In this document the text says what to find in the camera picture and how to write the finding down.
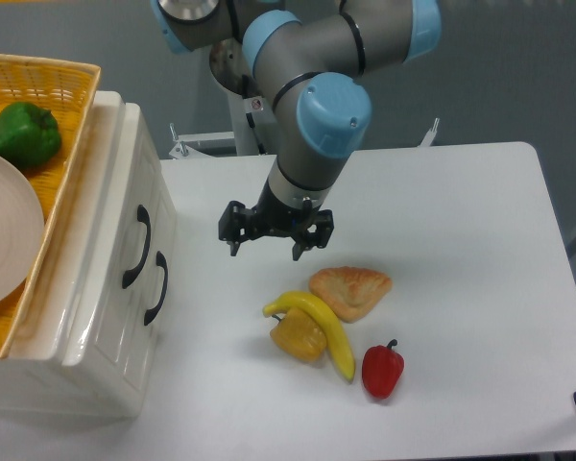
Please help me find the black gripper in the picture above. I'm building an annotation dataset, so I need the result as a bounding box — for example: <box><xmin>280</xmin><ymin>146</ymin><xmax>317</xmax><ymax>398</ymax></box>
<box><xmin>218</xmin><ymin>184</ymin><xmax>334</xmax><ymax>261</ymax></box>

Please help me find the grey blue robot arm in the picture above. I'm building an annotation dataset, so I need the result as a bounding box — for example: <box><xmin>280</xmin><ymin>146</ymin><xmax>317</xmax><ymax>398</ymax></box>
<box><xmin>152</xmin><ymin>1</ymin><xmax>442</xmax><ymax>257</ymax></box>

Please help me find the white drawer cabinet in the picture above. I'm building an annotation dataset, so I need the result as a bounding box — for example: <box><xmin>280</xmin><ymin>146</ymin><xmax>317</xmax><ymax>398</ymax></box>
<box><xmin>0</xmin><ymin>90</ymin><xmax>178</xmax><ymax>426</ymax></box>

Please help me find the brown bread pastry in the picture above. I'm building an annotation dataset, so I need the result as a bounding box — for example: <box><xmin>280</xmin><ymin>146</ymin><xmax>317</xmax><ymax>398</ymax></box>
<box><xmin>308</xmin><ymin>266</ymin><xmax>393</xmax><ymax>323</ymax></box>

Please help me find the yellow bell pepper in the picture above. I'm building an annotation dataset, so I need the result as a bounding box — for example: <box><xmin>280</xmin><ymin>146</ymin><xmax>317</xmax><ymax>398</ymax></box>
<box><xmin>270</xmin><ymin>308</ymin><xmax>327</xmax><ymax>363</ymax></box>

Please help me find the yellow banana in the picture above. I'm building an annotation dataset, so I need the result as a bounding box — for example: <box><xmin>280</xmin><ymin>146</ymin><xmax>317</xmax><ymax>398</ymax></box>
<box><xmin>262</xmin><ymin>291</ymin><xmax>355</xmax><ymax>382</ymax></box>

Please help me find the red bell pepper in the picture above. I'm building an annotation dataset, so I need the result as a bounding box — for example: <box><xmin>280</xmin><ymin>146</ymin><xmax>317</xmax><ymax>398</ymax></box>
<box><xmin>361</xmin><ymin>339</ymin><xmax>404</xmax><ymax>400</ymax></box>

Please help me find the yellow woven basket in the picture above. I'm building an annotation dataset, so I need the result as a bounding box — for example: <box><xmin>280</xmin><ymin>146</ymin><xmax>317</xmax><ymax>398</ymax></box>
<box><xmin>0</xmin><ymin>54</ymin><xmax>101</xmax><ymax>359</ymax></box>

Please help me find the green bell pepper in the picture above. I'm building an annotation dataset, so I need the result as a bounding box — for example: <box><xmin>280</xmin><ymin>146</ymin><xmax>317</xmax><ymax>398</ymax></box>
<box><xmin>0</xmin><ymin>102</ymin><xmax>61</xmax><ymax>170</ymax></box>

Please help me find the beige round plate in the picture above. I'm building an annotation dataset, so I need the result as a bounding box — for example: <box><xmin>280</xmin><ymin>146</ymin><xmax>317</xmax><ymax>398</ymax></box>
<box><xmin>0</xmin><ymin>157</ymin><xmax>44</xmax><ymax>302</ymax></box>

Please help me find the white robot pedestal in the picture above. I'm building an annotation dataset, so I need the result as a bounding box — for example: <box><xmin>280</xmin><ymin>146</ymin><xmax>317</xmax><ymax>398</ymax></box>
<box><xmin>207</xmin><ymin>37</ymin><xmax>282</xmax><ymax>158</ymax></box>

